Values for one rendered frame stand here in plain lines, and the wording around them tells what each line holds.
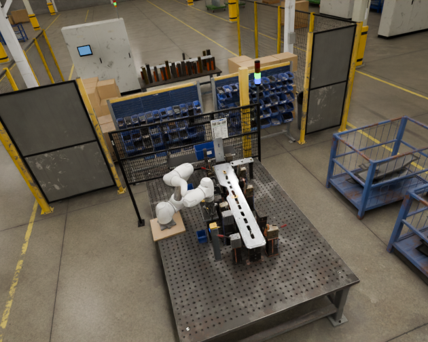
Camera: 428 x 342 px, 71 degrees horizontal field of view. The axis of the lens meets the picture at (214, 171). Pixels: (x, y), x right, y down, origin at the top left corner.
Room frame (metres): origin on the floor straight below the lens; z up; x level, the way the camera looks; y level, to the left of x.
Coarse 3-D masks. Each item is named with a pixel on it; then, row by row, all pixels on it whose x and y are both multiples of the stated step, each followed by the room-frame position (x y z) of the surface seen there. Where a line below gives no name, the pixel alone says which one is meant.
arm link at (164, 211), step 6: (162, 204) 2.49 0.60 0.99; (168, 204) 2.52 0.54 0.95; (156, 210) 2.46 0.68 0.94; (162, 210) 2.43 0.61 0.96; (168, 210) 2.45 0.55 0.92; (174, 210) 2.49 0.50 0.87; (162, 216) 2.41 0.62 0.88; (168, 216) 2.43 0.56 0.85; (162, 222) 2.41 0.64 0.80; (168, 222) 2.42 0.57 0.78
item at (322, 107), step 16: (320, 32) 4.96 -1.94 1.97; (336, 32) 5.05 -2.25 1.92; (352, 32) 5.13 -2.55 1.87; (320, 48) 4.98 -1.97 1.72; (336, 48) 5.06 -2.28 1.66; (352, 48) 5.13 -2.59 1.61; (320, 64) 4.99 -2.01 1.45; (336, 64) 5.07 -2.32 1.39; (352, 64) 5.13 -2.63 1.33; (304, 80) 4.94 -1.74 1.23; (320, 80) 5.00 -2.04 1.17; (336, 80) 5.09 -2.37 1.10; (352, 80) 5.14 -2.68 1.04; (304, 96) 4.91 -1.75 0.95; (320, 96) 5.02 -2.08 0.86; (336, 96) 5.11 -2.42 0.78; (304, 112) 4.91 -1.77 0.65; (320, 112) 5.04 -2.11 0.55; (336, 112) 5.13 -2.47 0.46; (304, 128) 4.92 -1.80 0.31; (320, 128) 5.05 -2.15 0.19
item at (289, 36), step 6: (288, 0) 7.05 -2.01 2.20; (294, 0) 7.07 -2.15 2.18; (288, 6) 7.05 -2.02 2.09; (294, 6) 7.07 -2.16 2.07; (288, 12) 7.04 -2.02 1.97; (294, 12) 7.07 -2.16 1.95; (288, 18) 7.04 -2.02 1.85; (288, 24) 7.04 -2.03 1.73; (288, 30) 7.04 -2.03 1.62; (288, 36) 7.01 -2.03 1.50; (294, 36) 6.97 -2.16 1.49; (288, 42) 7.00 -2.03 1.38; (294, 42) 6.98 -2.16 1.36; (288, 48) 7.03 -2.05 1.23
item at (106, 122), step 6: (102, 120) 5.53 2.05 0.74; (108, 120) 5.49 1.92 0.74; (102, 126) 5.24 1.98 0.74; (108, 126) 5.21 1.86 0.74; (114, 126) 5.17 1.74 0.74; (108, 138) 4.97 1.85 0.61; (114, 138) 5.00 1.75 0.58; (108, 144) 4.96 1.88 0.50; (120, 144) 5.04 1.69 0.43; (120, 150) 5.02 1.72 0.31; (114, 156) 4.97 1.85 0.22; (120, 156) 5.01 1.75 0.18; (126, 162) 5.03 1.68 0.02
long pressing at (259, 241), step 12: (216, 168) 3.02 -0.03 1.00; (228, 168) 2.98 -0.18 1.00; (228, 180) 2.74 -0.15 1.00; (228, 192) 2.55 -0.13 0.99; (240, 192) 2.51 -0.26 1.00; (240, 204) 2.31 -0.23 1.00; (240, 216) 2.14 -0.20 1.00; (252, 216) 2.11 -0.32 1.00; (240, 228) 1.98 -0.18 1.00; (252, 228) 1.96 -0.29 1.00; (252, 240) 1.82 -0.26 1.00; (264, 240) 1.80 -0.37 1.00
